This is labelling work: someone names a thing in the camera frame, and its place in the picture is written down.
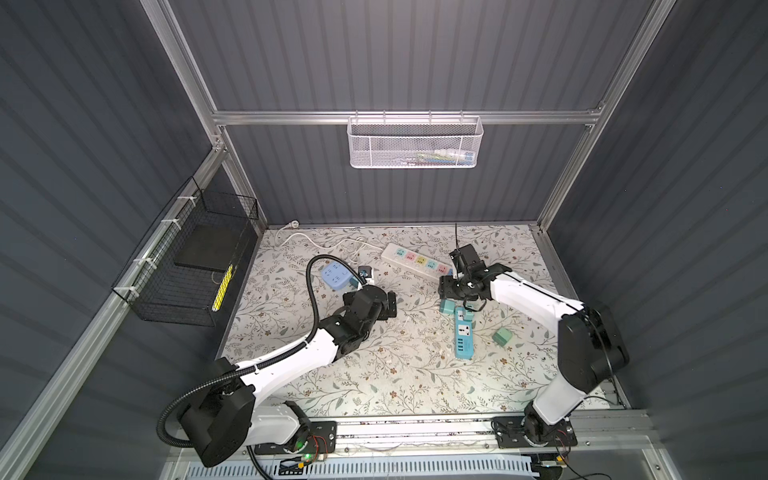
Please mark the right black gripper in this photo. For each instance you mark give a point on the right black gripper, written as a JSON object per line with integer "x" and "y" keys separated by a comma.
{"x": 445, "y": 289}

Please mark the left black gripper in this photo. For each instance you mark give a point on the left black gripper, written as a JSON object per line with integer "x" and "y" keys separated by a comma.
{"x": 391, "y": 310}

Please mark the teal usb power strip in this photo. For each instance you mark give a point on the teal usb power strip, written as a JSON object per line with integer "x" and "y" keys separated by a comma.
{"x": 464, "y": 343}

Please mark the green charger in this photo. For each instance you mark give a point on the green charger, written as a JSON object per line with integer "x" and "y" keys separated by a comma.
{"x": 502, "y": 336}

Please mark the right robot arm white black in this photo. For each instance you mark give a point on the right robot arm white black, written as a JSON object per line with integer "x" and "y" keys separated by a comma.
{"x": 590, "y": 347}

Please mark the blue square socket cube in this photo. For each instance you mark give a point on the blue square socket cube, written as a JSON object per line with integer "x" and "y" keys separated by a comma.
{"x": 336, "y": 276}

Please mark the floral table mat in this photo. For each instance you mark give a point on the floral table mat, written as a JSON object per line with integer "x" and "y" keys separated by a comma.
{"x": 408, "y": 365}

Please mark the white multicolour power strip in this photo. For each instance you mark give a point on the white multicolour power strip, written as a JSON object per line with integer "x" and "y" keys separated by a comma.
{"x": 415, "y": 262}

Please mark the pens in white basket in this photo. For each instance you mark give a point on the pens in white basket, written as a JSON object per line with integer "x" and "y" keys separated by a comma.
{"x": 445, "y": 157}

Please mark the yellow marker pen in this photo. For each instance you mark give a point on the yellow marker pen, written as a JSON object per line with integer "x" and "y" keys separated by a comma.
{"x": 223, "y": 287}

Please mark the black pad in basket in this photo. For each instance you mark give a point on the black pad in basket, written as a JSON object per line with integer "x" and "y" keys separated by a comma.
{"x": 211, "y": 248}

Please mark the white wire mesh basket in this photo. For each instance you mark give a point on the white wire mesh basket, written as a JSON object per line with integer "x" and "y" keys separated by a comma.
{"x": 379, "y": 142}

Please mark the black wire basket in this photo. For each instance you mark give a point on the black wire basket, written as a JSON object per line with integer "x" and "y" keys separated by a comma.
{"x": 157, "y": 290}

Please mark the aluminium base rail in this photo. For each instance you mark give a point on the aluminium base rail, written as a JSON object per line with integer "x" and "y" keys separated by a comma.
{"x": 607, "y": 429}

